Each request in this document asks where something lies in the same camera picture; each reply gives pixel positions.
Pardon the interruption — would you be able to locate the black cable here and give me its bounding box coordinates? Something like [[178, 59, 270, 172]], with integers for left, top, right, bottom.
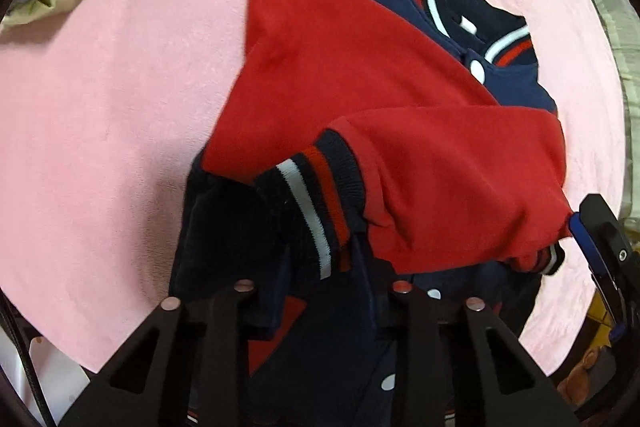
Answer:
[[0, 292, 57, 427]]

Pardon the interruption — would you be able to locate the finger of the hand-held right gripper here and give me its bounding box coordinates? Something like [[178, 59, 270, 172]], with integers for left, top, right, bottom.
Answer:
[[569, 193, 632, 279]]

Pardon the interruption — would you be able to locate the cream lace covered furniture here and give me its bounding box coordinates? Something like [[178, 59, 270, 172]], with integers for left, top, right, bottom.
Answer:
[[580, 0, 640, 80]]

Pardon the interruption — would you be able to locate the red and navy varsity jacket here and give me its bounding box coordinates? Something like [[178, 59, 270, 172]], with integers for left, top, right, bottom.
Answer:
[[169, 0, 573, 427]]

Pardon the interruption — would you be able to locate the brown plush toy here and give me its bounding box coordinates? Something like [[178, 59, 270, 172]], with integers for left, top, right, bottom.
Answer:
[[556, 347, 617, 404]]

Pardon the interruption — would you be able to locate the pink fleece bed blanket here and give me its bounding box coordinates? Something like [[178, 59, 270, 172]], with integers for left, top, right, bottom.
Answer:
[[0, 0, 632, 378]]

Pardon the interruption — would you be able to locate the white plastic object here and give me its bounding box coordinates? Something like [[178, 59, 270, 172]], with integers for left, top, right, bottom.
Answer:
[[20, 336, 97, 427]]

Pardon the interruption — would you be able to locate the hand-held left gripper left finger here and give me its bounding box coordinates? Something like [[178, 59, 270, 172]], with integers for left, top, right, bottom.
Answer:
[[59, 279, 262, 427]]

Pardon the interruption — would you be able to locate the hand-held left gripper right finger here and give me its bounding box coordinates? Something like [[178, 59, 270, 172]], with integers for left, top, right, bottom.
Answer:
[[390, 279, 581, 427]]

